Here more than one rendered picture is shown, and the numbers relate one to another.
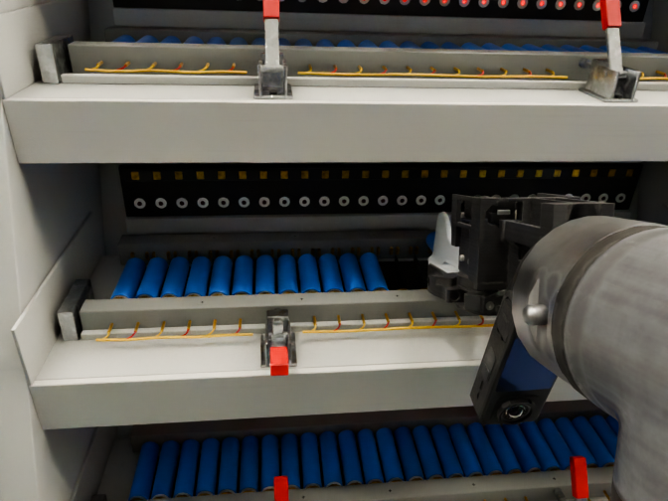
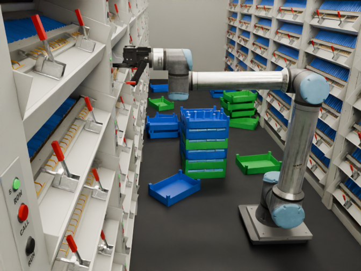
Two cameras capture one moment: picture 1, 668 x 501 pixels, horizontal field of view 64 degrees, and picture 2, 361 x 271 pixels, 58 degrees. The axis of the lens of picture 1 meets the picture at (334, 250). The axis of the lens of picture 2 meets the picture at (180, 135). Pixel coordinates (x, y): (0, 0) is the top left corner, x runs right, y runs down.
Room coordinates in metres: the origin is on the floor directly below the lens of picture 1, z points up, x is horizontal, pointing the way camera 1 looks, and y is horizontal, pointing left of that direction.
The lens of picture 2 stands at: (0.11, 1.23, 1.22)
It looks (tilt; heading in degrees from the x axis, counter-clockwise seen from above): 23 degrees down; 272
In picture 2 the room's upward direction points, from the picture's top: 1 degrees clockwise
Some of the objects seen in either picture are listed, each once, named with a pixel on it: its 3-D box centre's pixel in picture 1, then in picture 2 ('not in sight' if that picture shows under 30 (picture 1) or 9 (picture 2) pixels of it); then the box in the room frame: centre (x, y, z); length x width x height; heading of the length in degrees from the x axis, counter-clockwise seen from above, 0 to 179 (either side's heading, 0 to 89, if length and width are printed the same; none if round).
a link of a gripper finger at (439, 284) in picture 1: (460, 280); (122, 64); (0.41, -0.10, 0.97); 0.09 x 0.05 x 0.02; 12
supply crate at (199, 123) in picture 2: not in sight; (205, 118); (0.03, -0.95, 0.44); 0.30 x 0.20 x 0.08; 9
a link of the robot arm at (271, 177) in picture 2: not in sight; (276, 189); (-0.35, -0.30, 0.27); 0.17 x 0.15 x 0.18; 91
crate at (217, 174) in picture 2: not in sight; (203, 166); (0.03, -0.95, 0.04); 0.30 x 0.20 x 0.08; 9
